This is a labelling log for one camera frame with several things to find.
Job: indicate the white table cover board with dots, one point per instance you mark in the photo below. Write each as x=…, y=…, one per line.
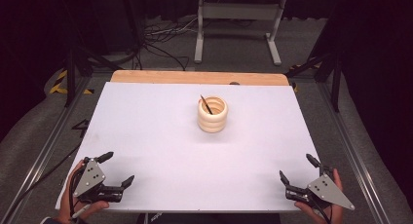
x=156, y=126

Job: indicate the person's right hand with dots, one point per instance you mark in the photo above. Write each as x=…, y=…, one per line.
x=307, y=208

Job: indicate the ringed wooden pen holder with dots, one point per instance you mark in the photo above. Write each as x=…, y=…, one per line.
x=212, y=123

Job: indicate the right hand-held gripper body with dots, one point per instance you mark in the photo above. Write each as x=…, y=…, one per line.
x=326, y=190

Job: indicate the yellow black floor tape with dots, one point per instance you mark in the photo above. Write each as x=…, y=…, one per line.
x=294, y=87

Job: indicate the black pencil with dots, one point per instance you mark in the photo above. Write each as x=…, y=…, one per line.
x=206, y=105

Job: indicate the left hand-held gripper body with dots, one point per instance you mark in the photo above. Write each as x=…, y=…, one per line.
x=91, y=180

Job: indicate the black tripod stand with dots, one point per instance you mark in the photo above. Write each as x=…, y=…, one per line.
x=336, y=84
x=70, y=74

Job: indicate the person's left hand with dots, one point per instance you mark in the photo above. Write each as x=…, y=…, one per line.
x=94, y=207

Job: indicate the white metal stand frame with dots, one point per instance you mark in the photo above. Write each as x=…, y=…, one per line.
x=238, y=11

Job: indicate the aluminium floor rail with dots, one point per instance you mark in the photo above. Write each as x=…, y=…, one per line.
x=354, y=152
x=48, y=146

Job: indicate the black triangular bracket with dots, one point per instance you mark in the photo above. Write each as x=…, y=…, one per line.
x=82, y=125

